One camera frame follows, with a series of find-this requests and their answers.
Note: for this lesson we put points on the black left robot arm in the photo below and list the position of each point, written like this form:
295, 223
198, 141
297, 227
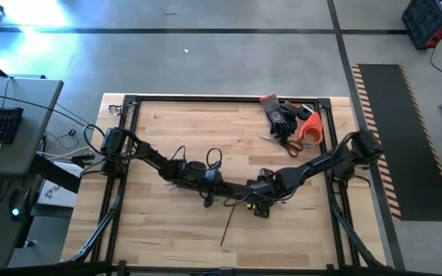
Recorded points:
156, 153

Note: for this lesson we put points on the clear safety glasses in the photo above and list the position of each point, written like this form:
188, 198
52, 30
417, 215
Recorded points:
110, 110

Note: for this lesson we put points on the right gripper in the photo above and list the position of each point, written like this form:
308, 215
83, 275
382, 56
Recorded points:
263, 189

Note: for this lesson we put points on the black tape roll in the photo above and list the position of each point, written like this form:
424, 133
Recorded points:
299, 115

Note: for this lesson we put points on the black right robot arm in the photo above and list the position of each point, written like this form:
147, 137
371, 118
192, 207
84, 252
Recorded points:
320, 163

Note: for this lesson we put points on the black zip tie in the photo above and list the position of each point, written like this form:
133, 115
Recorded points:
229, 224

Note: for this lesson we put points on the black and red toolbox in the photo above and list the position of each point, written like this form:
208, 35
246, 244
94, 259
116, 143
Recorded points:
424, 23

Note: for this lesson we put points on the black flat bar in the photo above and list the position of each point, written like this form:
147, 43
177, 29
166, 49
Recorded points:
52, 172

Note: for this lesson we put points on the black computer mouse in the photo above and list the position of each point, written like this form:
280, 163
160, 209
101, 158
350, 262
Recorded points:
18, 203

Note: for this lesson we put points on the orange tape dispenser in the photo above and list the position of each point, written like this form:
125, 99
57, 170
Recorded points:
313, 122

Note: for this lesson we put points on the black work glove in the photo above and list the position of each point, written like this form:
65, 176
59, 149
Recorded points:
291, 119
272, 111

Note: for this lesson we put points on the white printed carton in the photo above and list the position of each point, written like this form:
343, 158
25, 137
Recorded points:
54, 195

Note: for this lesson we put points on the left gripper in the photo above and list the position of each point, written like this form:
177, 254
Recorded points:
202, 176

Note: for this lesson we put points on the black striped-edge floor mat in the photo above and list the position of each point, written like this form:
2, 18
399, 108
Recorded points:
405, 145

